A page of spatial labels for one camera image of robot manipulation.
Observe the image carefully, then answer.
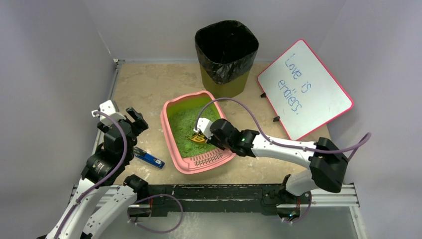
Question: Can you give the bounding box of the yellow litter scoop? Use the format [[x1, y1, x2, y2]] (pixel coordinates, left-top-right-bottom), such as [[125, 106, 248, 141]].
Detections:
[[190, 133, 207, 144]]

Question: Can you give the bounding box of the pink and green litter box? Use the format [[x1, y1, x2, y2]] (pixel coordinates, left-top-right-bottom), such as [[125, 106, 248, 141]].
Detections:
[[160, 91, 235, 174]]

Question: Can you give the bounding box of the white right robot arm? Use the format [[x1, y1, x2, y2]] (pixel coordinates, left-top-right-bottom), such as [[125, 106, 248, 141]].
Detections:
[[197, 118, 348, 197]]

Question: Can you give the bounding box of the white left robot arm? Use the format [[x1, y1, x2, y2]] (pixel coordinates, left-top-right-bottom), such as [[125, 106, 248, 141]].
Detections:
[[43, 106, 148, 239]]

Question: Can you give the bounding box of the green cat litter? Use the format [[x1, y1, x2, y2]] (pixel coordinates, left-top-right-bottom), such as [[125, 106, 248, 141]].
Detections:
[[168, 106, 216, 158]]

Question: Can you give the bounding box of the blue and black stapler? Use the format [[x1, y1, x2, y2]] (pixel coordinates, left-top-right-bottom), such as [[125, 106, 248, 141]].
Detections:
[[133, 147, 165, 169]]

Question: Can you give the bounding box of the olive green trash bin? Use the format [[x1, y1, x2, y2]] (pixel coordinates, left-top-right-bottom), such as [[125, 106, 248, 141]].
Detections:
[[200, 65, 250, 98]]

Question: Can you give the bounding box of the black trash bag liner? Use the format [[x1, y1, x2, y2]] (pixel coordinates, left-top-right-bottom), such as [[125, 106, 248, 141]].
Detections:
[[194, 20, 259, 84]]

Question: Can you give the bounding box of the pink framed whiteboard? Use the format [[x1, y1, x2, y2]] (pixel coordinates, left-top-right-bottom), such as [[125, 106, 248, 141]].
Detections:
[[257, 39, 354, 140]]

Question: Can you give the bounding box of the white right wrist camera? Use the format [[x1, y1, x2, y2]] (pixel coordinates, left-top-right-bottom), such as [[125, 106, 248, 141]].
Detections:
[[193, 118, 213, 139]]

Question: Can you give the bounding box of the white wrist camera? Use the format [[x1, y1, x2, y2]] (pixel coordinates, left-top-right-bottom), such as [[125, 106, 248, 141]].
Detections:
[[193, 118, 213, 139], [91, 100, 126, 126]]

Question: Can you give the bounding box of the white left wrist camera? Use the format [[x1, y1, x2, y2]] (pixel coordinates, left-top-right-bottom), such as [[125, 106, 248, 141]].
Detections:
[[91, 100, 126, 126]]

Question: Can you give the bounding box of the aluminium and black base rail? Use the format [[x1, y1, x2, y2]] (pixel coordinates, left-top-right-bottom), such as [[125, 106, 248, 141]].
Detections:
[[129, 184, 359, 220]]

